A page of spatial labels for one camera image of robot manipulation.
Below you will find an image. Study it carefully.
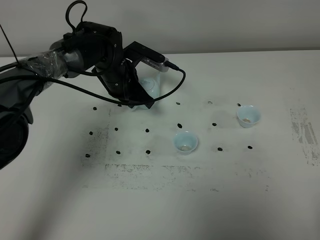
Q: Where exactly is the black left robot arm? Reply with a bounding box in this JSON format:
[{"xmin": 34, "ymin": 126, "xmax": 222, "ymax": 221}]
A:
[{"xmin": 0, "ymin": 21, "xmax": 168, "ymax": 167}]

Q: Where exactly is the light blue porcelain teapot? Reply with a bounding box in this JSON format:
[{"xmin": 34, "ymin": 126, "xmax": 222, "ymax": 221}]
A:
[{"xmin": 139, "ymin": 72, "xmax": 161, "ymax": 99}]

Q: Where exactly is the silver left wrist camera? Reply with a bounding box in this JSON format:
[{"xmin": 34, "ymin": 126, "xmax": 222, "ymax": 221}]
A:
[{"xmin": 141, "ymin": 57, "xmax": 169, "ymax": 73}]

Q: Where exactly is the far light blue teacup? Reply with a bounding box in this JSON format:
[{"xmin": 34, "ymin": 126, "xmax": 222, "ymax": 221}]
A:
[{"xmin": 236, "ymin": 105, "xmax": 262, "ymax": 128}]

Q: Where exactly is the light blue teacup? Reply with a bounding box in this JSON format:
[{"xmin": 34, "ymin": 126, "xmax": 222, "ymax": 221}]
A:
[
  {"xmin": 236, "ymin": 105, "xmax": 262, "ymax": 128},
  {"xmin": 172, "ymin": 131, "xmax": 199, "ymax": 155}
]

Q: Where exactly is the near light blue teacup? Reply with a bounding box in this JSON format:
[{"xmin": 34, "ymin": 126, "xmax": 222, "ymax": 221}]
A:
[{"xmin": 172, "ymin": 131, "xmax": 199, "ymax": 155}]

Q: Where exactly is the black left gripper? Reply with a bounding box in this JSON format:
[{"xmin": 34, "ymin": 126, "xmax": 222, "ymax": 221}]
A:
[{"xmin": 98, "ymin": 41, "xmax": 165, "ymax": 109}]

